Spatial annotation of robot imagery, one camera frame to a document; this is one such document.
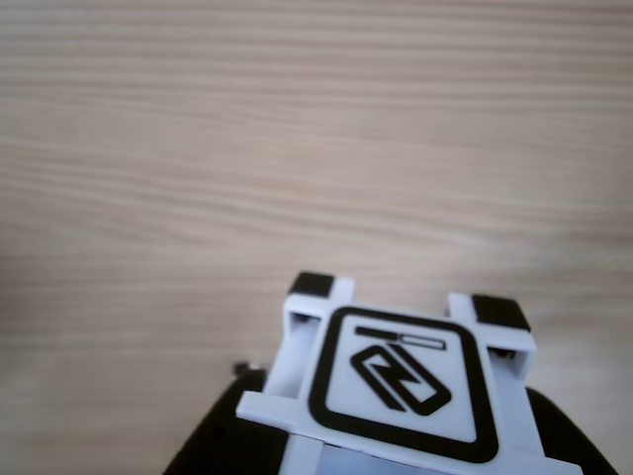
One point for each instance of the white cube paperclip symbol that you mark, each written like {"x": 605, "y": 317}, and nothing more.
{"x": 395, "y": 376}

